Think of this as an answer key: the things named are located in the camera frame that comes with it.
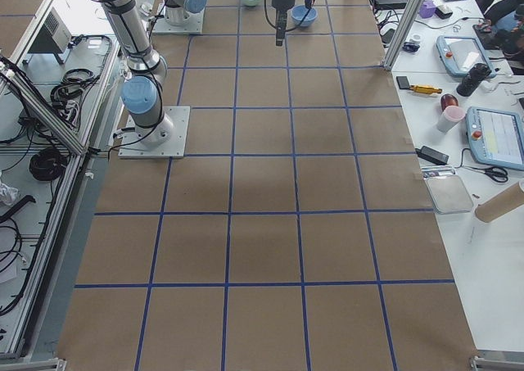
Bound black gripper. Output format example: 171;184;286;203
272;0;295;46

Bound green bowl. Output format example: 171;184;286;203
241;0;263;7

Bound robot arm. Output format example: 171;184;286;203
165;0;207;27
97;0;296;147

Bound blue bowl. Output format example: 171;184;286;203
291;5;318;28

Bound black flat box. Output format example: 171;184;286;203
395;76;411;90

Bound purple block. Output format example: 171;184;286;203
418;0;436;19

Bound far teach pendant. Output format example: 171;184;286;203
436;35;496;79

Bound teach pendant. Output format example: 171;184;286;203
436;35;496;79
466;106;523;171

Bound red apple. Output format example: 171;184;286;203
440;93;459;111

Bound white cup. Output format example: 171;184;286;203
436;105;466;133

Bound black water bottle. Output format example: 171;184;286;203
456;63;491;97

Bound black power adapter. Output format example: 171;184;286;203
415;146;449;165

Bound grey electronics box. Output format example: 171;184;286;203
23;7;72;65

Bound white square scale tray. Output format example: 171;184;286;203
425;175;473;215

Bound near teach pendant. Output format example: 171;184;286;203
466;106;523;171

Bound black scissors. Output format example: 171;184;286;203
476;166;508;183

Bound cardboard tube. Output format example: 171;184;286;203
474;180;523;223

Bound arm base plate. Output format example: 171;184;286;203
118;106;191;159
152;7;205;35

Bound aluminium frame post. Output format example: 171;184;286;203
382;0;423;70

